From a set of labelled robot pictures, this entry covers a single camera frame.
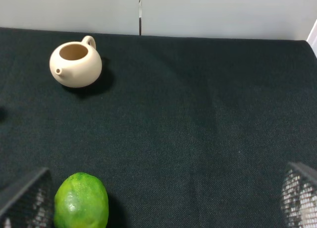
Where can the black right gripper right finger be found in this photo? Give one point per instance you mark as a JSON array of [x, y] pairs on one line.
[[299, 196]]

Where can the dark green table cloth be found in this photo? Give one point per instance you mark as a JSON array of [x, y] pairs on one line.
[[183, 132]]

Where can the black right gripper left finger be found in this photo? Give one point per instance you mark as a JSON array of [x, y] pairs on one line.
[[28, 202]]

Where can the green lime fruit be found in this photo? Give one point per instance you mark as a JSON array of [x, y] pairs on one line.
[[81, 202]]

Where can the cream ceramic teapot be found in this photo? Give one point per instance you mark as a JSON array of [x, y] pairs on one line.
[[76, 64]]

